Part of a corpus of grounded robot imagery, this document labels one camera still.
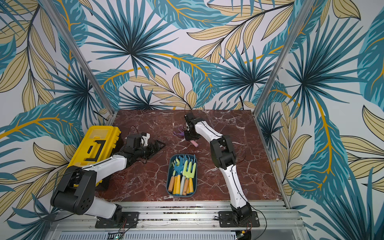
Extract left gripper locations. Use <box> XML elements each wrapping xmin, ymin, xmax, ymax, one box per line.
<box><xmin>135</xmin><ymin>139</ymin><xmax>167</xmax><ymax>160</ymax></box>

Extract purple rake pink handle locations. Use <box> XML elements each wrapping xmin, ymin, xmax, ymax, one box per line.
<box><xmin>173</xmin><ymin>127</ymin><xmax>199</xmax><ymax>148</ymax></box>

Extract green fork yellow handle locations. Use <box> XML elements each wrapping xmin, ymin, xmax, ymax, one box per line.
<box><xmin>183</xmin><ymin>160</ymin><xmax>191</xmax><ymax>196</ymax></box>

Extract light blue fork rake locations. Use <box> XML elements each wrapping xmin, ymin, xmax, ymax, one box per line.
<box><xmin>179</xmin><ymin>176</ymin><xmax>185</xmax><ymax>195</ymax></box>

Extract green rake wooden handle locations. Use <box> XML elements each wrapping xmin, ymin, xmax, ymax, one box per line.
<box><xmin>168</xmin><ymin>158</ymin><xmax>181</xmax><ymax>193</ymax></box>

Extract teal claw rake yellow handle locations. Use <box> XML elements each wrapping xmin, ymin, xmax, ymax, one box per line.
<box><xmin>180</xmin><ymin>155</ymin><xmax>189</xmax><ymax>175</ymax></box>

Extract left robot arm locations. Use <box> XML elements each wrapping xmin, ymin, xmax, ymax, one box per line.
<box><xmin>51</xmin><ymin>133</ymin><xmax>166</xmax><ymax>223</ymax></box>

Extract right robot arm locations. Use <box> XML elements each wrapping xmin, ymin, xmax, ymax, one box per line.
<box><xmin>184</xmin><ymin>113</ymin><xmax>253</xmax><ymax>225</ymax></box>

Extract teal storage tray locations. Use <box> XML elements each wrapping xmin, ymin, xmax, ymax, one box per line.
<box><xmin>166</xmin><ymin>154</ymin><xmax>198</xmax><ymax>198</ymax></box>

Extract yellow toolbox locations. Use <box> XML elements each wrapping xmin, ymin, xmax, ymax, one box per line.
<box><xmin>62</xmin><ymin>126</ymin><xmax>127</xmax><ymax>190</ymax></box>

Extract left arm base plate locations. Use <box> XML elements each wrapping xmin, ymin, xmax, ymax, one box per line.
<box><xmin>95</xmin><ymin>212</ymin><xmax>140</xmax><ymax>229</ymax></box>

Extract aluminium rail frame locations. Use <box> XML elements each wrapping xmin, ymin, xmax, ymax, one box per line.
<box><xmin>45</xmin><ymin>201</ymin><xmax>310</xmax><ymax>240</ymax></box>

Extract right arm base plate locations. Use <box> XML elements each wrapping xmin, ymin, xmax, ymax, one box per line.
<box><xmin>217</xmin><ymin>211</ymin><xmax>260</xmax><ymax>228</ymax></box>

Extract left metal corner post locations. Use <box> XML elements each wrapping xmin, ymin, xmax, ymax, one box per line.
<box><xmin>41</xmin><ymin>0</ymin><xmax>115</xmax><ymax>115</ymax></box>

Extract metal corner post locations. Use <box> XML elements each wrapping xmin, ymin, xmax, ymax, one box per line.
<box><xmin>41</xmin><ymin>0</ymin><xmax>115</xmax><ymax>115</ymax></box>
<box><xmin>252</xmin><ymin>0</ymin><xmax>313</xmax><ymax>117</ymax></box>

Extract right metal corner post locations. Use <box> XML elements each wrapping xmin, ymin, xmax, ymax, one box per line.
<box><xmin>252</xmin><ymin>0</ymin><xmax>313</xmax><ymax>117</ymax></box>

